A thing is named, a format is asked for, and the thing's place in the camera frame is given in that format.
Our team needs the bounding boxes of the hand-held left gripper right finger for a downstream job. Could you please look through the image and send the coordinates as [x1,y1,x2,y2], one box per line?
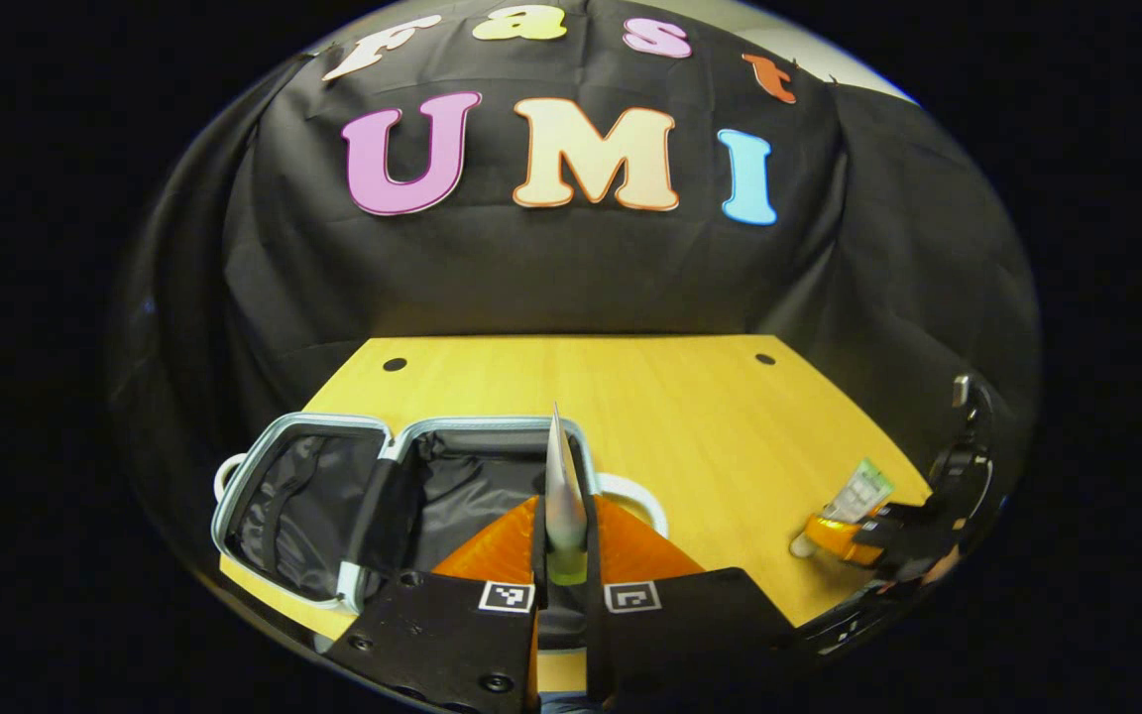
[584,494,802,709]

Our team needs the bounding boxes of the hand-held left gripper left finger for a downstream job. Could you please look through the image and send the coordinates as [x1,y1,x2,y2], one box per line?
[321,494,552,714]

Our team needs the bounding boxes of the white green tube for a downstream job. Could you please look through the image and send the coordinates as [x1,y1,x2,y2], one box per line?
[789,456,897,562]

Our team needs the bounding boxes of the white suitcase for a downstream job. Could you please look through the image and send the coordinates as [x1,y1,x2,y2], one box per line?
[210,411,671,618]

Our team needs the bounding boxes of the silver tube with green cap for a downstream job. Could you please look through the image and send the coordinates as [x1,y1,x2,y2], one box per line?
[543,403,592,588]

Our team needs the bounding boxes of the black backdrop cloth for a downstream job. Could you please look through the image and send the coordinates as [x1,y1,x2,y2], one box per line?
[107,0,1044,517]

